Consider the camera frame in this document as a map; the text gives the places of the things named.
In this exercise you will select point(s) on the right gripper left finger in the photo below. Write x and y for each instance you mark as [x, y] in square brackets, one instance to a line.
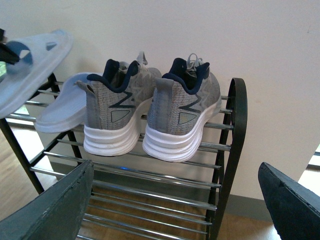
[57, 213]

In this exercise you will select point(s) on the black metal shoe rack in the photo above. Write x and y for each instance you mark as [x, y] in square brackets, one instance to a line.
[149, 199]

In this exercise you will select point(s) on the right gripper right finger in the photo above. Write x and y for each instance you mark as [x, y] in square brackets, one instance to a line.
[294, 209]

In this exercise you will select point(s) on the grey sneaker with navy lining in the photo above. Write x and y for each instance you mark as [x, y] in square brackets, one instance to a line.
[115, 102]

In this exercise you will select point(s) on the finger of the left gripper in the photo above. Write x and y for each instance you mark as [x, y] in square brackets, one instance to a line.
[6, 54]

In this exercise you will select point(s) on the light blue slipper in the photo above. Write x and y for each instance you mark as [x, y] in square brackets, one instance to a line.
[68, 110]
[39, 55]

